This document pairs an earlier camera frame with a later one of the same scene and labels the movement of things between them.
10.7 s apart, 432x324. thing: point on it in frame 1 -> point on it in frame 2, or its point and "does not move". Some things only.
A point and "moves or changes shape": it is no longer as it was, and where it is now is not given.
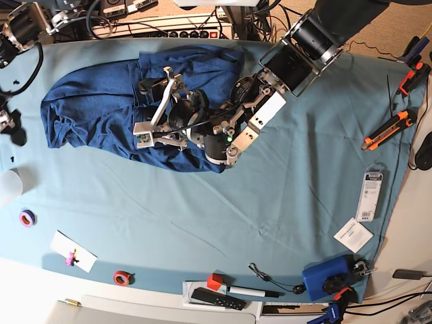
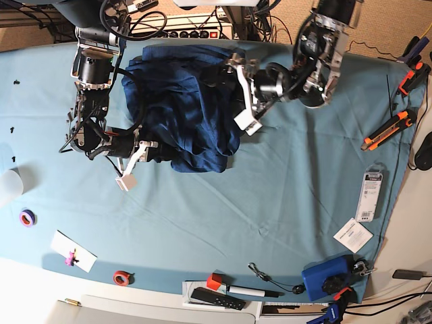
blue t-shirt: x=96 y=105 moves or changes shape
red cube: x=214 y=281 does not move
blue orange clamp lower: x=335 y=310 does not move
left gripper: x=10 y=120 -> x=124 y=144
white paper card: x=63 y=245 does not move
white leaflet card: x=354 y=235 does not move
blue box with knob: x=329 y=277 does not move
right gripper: x=181 y=112 -> x=264 y=83
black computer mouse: x=423 y=158 does not move
